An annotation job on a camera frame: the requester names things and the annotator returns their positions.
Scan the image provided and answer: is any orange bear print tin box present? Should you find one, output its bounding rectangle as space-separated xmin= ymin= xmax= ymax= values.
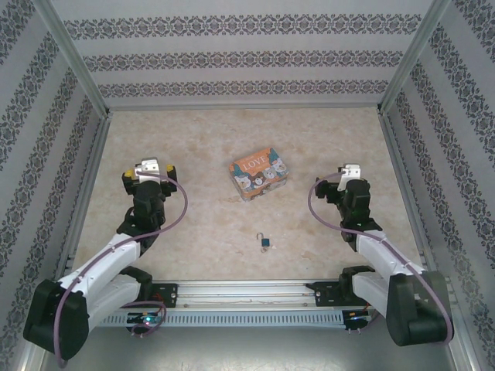
xmin=227 ymin=145 xmax=291 ymax=203

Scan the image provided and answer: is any aluminium table edge profile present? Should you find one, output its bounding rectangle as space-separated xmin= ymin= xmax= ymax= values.
xmin=377 ymin=110 xmax=456 ymax=289
xmin=56 ymin=110 xmax=113 ymax=274

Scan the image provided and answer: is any grey metal sheet panel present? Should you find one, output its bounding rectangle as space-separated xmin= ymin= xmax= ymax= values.
xmin=38 ymin=326 xmax=465 ymax=371

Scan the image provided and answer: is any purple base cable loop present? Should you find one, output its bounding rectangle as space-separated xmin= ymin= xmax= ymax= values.
xmin=131 ymin=298 xmax=168 ymax=338

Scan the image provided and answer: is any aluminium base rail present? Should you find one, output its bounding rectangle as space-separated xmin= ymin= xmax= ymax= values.
xmin=152 ymin=280 xmax=387 ymax=309

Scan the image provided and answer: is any aluminium frame post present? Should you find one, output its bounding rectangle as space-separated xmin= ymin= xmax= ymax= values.
xmin=377 ymin=0 xmax=453 ymax=117
xmin=34 ymin=0 xmax=113 ymax=117

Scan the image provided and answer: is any slotted grey cable duct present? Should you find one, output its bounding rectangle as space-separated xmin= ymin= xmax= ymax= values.
xmin=96 ymin=308 xmax=372 ymax=329

